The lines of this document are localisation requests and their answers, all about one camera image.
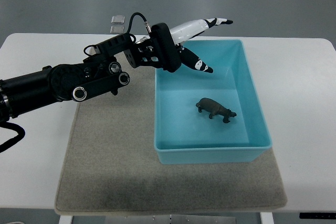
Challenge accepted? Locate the grey felt mat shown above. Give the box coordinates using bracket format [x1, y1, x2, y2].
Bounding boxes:
[55, 67, 287, 215]

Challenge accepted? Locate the blue plastic box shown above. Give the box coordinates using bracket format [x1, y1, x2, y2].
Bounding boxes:
[154, 39, 272, 164]

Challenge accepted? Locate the brown toy hippo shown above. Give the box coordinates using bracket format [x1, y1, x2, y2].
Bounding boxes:
[195, 98, 237, 124]

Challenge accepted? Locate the lower metal floor plate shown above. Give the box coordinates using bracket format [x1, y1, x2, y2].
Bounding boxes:
[110, 25, 124, 34]

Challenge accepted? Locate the black table control panel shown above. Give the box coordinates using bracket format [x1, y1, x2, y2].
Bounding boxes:
[299, 212, 336, 220]

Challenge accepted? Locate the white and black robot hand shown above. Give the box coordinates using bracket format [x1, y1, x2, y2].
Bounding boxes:
[150, 18, 233, 73]

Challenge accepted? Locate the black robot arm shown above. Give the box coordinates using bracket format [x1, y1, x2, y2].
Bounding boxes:
[1, 13, 160, 152]

